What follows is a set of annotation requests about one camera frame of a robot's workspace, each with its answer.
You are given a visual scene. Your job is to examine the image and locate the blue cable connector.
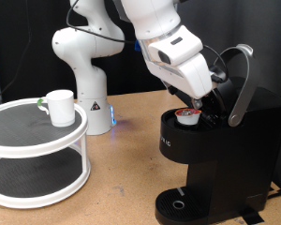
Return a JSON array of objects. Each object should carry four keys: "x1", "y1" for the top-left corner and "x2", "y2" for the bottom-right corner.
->
[{"x1": 134, "y1": 38, "x2": 144, "y2": 53}]

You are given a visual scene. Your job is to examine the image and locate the black Keurig coffee machine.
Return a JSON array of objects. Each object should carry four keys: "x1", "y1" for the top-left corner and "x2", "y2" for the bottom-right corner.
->
[{"x1": 155, "y1": 43, "x2": 281, "y2": 225}]

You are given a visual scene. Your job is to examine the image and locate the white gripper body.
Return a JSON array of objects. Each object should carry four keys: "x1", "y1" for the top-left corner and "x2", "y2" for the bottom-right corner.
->
[{"x1": 143, "y1": 52, "x2": 214, "y2": 101}]

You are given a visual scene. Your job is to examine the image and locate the white mug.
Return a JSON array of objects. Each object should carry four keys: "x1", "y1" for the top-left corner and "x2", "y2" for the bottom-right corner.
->
[{"x1": 37, "y1": 89, "x2": 77, "y2": 128}]

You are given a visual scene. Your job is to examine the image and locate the black tape strip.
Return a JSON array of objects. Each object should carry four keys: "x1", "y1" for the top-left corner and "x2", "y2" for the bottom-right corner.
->
[{"x1": 238, "y1": 207, "x2": 266, "y2": 225}]

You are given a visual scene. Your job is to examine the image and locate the white two-tier turntable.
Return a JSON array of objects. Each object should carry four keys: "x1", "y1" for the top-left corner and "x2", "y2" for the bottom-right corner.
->
[{"x1": 0, "y1": 97, "x2": 92, "y2": 210}]

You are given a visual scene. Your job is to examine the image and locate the black looped camera cable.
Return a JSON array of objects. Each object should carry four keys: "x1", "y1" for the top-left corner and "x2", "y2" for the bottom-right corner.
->
[{"x1": 202, "y1": 44, "x2": 229, "y2": 84}]

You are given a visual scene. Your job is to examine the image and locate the thin black hanging cable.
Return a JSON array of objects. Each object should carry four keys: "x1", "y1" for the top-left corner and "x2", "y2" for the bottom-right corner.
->
[{"x1": 0, "y1": 0, "x2": 34, "y2": 104}]

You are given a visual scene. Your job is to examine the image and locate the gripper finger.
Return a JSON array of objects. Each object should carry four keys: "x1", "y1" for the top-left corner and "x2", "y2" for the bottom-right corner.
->
[
  {"x1": 191, "y1": 97, "x2": 204, "y2": 111},
  {"x1": 165, "y1": 82, "x2": 180, "y2": 96}
]

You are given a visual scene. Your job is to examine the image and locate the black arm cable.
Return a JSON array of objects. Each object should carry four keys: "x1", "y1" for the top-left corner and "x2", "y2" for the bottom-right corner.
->
[{"x1": 66, "y1": 0, "x2": 137, "y2": 44}]

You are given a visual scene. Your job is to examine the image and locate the orange-lidded coffee pod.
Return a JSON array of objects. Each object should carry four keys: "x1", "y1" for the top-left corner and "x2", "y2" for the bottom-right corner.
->
[{"x1": 174, "y1": 108, "x2": 202, "y2": 127}]

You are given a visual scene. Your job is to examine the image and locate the black machine power cord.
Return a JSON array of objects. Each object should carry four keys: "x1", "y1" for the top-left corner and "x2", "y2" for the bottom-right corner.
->
[{"x1": 266, "y1": 187, "x2": 281, "y2": 201}]

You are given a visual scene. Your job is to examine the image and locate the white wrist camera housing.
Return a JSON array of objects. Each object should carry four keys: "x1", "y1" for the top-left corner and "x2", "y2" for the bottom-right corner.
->
[{"x1": 147, "y1": 25, "x2": 204, "y2": 68}]

